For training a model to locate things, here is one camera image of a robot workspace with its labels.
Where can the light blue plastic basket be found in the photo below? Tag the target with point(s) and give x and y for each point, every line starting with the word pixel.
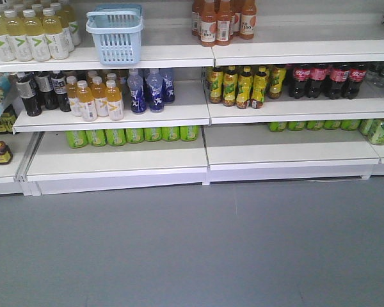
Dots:
pixel 116 31

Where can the white bottom right shelf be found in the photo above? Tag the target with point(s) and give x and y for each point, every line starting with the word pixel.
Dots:
pixel 252 152

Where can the white shelf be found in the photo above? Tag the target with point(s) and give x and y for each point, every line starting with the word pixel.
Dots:
pixel 314 40
pixel 189 108
pixel 368 104
pixel 55 168
pixel 252 152
pixel 164 44

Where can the white middle left shelf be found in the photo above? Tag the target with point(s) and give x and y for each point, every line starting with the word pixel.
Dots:
pixel 189 108

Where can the blue sports drink bottle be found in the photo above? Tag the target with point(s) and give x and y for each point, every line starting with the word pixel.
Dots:
pixel 168 87
pixel 155 87
pixel 135 83

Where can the yellow lemon tea bottle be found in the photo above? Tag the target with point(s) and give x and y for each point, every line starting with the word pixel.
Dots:
pixel 244 87
pixel 259 88
pixel 214 84
pixel 230 78
pixel 277 77

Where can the orange vitamin drink bottle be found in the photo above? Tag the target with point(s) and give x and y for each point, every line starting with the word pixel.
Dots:
pixel 99 94
pixel 114 101
pixel 72 95
pixel 86 102

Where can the white upper left shelf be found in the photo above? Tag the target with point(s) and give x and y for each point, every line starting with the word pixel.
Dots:
pixel 164 44

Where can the orange C100 juice bottle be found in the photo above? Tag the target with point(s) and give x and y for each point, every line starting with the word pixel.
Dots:
pixel 223 20
pixel 248 20
pixel 208 23

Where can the plastic cola bottle red label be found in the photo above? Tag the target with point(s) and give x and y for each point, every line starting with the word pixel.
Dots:
pixel 318 74
pixel 300 76
pixel 338 77
pixel 356 75

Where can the white bottom left shelf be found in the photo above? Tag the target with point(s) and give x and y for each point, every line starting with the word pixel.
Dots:
pixel 55 168

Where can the white upper right shelf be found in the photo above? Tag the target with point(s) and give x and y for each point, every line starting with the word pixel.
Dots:
pixel 314 40

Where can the dark tea bottle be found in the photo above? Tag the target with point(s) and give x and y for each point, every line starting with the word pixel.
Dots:
pixel 26 88
pixel 45 87
pixel 59 83

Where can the brown sauce jar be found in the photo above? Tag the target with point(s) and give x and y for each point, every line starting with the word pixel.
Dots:
pixel 5 153

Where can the white middle right shelf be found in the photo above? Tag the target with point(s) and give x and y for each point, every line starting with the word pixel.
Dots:
pixel 368 104

